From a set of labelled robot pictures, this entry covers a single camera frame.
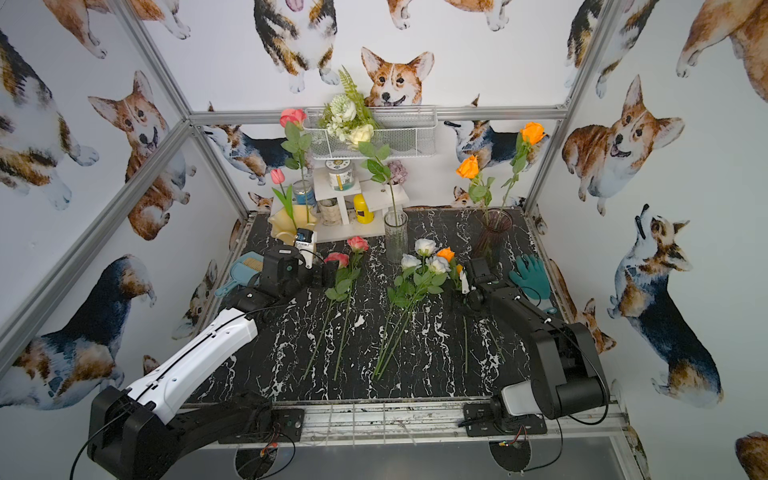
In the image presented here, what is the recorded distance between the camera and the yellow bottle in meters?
1.08

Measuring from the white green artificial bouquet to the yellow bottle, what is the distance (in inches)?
10.7

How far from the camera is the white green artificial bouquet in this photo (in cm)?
79
